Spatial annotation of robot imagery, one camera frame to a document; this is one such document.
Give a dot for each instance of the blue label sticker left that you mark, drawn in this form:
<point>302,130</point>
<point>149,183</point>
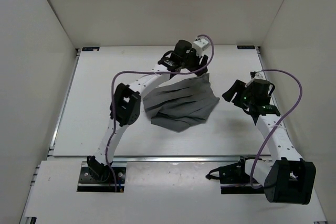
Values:
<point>90,49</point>

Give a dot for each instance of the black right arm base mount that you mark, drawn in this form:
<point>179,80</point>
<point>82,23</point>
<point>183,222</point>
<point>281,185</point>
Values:
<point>233,179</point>

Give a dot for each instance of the white front cover board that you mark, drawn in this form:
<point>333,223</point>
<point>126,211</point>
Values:
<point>155,193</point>

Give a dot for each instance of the blue label sticker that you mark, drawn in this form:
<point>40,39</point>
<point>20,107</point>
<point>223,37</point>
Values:
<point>90,49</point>
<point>245,47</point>

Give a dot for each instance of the aluminium table edge rail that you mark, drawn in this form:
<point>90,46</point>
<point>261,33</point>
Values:
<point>169,159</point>

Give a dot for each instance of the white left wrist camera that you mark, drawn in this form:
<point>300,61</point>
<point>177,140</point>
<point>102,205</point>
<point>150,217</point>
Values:
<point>200,44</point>

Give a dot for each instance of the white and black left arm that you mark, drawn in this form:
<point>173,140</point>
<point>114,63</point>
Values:
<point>126,99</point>

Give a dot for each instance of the grey pleated skirt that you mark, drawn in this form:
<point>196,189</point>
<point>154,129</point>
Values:
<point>178,106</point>

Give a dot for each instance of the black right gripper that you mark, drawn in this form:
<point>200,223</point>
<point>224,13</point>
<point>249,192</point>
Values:
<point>238,86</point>

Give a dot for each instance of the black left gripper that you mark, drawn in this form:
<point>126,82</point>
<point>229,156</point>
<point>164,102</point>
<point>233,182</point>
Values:
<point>198,59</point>

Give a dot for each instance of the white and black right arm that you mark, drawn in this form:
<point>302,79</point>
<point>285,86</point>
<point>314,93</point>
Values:
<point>289,179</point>

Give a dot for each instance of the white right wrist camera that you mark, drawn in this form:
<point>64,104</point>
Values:
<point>254,74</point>

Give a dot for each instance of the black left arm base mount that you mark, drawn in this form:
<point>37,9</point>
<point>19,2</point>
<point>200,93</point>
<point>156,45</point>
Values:
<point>97,177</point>

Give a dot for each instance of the blue label sticker right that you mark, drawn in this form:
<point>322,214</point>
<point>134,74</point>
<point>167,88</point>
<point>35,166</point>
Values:
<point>245,47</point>

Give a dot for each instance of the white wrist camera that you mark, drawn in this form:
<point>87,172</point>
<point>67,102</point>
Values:
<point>200,44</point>
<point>254,74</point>

